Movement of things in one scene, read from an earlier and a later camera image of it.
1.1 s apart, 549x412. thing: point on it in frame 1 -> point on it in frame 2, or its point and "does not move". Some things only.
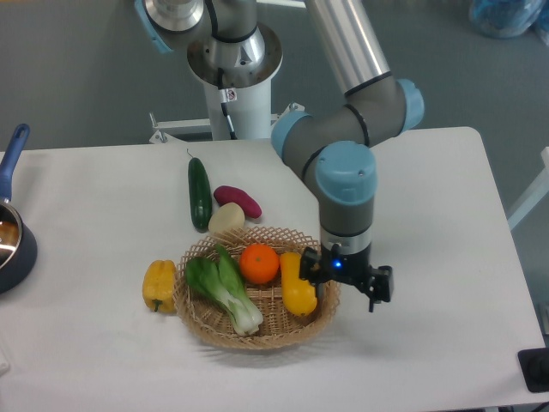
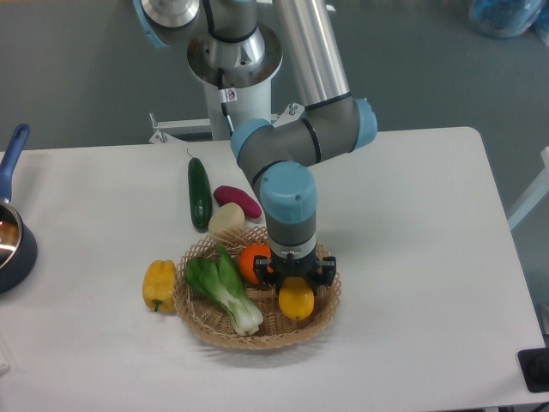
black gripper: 355,269 -> 282,268
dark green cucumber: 199,195 does not move
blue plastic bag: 508,18 does not move
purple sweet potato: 229,194 does not move
